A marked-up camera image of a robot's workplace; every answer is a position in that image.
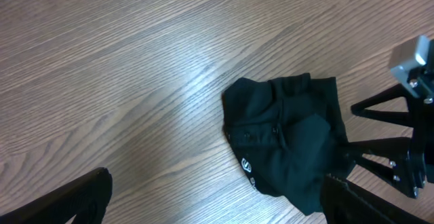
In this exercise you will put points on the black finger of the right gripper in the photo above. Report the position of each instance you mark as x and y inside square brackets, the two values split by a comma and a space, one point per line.
[397, 150]
[400, 118]

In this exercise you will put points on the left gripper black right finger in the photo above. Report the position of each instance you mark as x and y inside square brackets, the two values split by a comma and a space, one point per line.
[344, 202]

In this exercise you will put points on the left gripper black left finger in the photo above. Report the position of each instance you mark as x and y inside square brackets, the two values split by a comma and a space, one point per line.
[83, 200]

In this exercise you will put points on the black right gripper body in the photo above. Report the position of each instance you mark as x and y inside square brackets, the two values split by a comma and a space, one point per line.
[421, 142]

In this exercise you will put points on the black polo shirt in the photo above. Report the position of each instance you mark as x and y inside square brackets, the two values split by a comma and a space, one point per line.
[285, 134]

